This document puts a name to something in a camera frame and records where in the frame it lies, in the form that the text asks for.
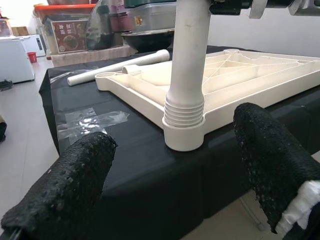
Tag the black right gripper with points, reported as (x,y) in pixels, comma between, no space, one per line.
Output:
(230,6)

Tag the white cabinet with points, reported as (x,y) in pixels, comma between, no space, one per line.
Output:
(15,62)

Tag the clear tape patch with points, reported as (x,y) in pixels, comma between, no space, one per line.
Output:
(95,120)

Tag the white plastic table top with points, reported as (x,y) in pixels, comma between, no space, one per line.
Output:
(250,82)

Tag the small red bucket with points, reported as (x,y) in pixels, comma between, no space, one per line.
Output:
(32,57)

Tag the black wok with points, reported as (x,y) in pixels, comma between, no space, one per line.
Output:
(147,41)

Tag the red printed cardboard box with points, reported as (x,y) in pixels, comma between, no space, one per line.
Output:
(68,37)

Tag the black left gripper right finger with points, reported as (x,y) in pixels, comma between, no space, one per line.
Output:
(270,155)

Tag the orange plastic lid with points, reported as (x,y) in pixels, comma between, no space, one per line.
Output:
(62,8)

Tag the white plastic table leg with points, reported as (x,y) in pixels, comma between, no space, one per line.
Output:
(140,68)
(190,50)
(112,70)

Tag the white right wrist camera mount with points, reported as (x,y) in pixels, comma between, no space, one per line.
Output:
(257,8)

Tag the white appliance with panel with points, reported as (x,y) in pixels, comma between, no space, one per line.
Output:
(36,45)

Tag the black mop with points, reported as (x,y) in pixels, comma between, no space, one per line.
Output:
(5,85)

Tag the black plastic sheet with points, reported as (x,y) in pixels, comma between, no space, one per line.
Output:
(150,175)

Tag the beige cloth covered table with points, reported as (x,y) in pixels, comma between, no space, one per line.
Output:
(87,56)

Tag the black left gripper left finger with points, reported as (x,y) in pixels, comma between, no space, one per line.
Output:
(67,190)

